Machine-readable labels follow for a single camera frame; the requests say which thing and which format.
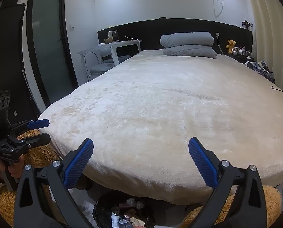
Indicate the lower grey folded pillow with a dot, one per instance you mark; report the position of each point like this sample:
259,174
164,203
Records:
191,51

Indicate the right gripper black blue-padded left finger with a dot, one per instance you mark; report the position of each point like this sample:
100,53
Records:
31,208

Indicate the grey folded pillow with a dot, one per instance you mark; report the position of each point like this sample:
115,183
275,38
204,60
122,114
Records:
191,51
187,38

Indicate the brown teddy bear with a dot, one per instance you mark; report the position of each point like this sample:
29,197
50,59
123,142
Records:
230,46

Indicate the white side table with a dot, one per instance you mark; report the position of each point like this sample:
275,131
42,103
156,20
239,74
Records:
113,48

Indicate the upper grey folded pillow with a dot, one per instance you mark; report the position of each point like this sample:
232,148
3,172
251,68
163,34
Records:
187,38

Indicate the black headboard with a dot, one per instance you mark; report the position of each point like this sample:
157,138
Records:
164,33

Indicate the frosted glass black-framed door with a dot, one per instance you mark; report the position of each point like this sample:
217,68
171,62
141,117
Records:
48,49

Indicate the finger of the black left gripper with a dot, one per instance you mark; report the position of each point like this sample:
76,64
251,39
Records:
22,146

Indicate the black trash bin with bag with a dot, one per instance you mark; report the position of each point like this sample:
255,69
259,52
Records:
123,205

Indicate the cream curtain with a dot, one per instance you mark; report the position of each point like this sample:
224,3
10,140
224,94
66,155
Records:
268,24

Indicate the small white appliance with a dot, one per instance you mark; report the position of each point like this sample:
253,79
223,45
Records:
113,34

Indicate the person's left hand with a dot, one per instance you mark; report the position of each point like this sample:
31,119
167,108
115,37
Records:
16,169

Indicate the cream plush bed blanket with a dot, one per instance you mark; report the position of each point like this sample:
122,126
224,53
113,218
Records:
142,113

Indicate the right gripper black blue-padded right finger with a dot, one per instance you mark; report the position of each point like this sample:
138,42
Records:
248,208

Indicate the black flat panel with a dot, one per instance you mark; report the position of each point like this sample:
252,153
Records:
12,72

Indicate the white headphones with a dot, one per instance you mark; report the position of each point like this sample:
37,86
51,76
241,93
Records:
237,51

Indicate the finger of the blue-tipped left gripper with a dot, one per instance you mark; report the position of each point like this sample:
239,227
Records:
26,125

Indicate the plaid cloth bundle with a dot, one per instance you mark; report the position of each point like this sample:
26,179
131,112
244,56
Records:
262,69

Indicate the white metal chair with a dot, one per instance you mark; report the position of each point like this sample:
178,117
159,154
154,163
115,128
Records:
98,62

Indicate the dark plant decoration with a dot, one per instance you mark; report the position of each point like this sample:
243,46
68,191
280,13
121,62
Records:
246,25

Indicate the white light switch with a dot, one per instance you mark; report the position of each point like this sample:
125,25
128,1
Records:
71,25

